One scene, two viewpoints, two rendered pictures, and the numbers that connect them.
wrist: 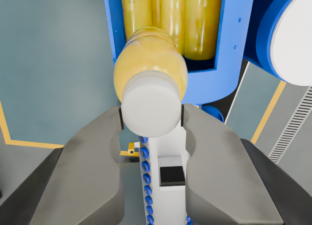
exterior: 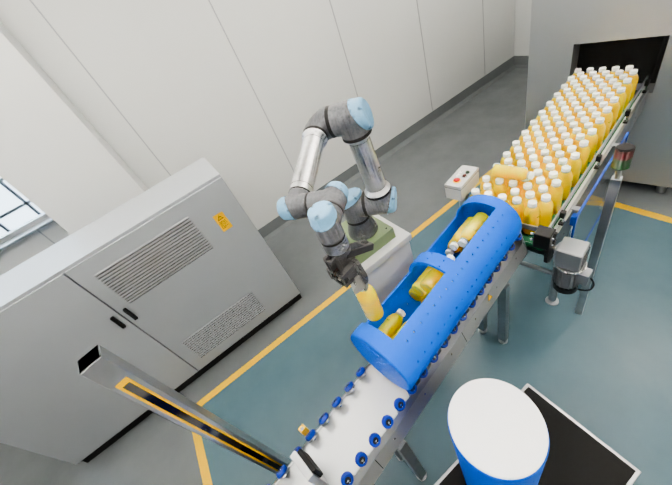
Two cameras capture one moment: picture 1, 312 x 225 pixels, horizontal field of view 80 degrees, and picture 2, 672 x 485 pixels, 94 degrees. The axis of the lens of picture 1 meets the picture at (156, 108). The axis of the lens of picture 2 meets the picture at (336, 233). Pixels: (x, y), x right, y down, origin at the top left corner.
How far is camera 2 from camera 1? 1.01 m
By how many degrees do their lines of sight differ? 69
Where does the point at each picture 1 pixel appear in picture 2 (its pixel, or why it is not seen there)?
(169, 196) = not seen: outside the picture
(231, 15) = (410, 325)
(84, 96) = (293, 439)
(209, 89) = (383, 345)
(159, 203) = not seen: outside the picture
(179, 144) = (338, 467)
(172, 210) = not seen: outside the picture
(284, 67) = (455, 426)
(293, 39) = (467, 405)
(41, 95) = (268, 400)
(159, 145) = (324, 450)
